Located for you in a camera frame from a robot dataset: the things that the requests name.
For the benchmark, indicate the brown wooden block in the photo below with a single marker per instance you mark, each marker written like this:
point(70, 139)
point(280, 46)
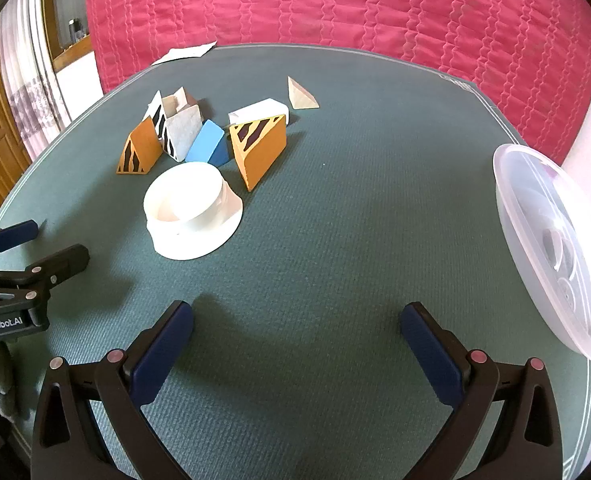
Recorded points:
point(188, 97)

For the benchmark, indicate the white wooden block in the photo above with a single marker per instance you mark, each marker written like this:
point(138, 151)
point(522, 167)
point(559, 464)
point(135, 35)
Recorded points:
point(258, 109)

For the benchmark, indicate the green table mat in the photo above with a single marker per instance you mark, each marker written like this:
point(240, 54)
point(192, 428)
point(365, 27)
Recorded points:
point(325, 240)

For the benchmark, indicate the large orange striped wedge block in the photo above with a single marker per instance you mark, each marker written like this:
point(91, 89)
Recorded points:
point(260, 155)

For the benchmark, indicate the red quilted blanket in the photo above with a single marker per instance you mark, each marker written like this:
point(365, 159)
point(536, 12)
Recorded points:
point(325, 5)

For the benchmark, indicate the blue wedge block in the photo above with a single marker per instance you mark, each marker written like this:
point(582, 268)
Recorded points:
point(203, 142)

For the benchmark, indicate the white bowl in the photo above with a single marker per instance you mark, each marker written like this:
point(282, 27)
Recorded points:
point(195, 240)

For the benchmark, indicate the white wooden cabinet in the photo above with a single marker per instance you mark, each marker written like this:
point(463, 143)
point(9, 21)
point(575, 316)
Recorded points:
point(78, 90)

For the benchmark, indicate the dark bottle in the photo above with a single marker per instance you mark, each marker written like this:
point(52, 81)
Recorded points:
point(74, 30)

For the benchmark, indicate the pale patterned curtain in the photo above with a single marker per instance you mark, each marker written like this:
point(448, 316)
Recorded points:
point(30, 85)

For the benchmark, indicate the small orange striped wedge block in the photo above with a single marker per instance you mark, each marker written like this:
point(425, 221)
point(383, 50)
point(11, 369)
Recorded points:
point(143, 150)

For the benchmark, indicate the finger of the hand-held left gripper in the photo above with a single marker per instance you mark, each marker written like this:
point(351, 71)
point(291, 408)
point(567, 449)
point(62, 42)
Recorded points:
point(60, 260)
point(18, 232)

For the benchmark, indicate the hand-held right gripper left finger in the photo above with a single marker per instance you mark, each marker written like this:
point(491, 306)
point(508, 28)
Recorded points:
point(163, 355)

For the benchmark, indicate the clear plastic basin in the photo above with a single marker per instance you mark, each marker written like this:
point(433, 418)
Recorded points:
point(525, 220)

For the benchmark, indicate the cream tan wooden wedge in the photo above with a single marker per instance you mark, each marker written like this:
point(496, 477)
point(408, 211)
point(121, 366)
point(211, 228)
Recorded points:
point(300, 96)

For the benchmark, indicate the white paper sheet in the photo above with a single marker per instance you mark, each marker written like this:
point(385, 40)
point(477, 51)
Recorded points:
point(185, 53)

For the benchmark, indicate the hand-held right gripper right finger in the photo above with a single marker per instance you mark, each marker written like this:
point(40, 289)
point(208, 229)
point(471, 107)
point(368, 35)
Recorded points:
point(433, 355)

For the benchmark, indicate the white zebra striped block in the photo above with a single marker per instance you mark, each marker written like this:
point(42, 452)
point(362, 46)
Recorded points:
point(156, 120)

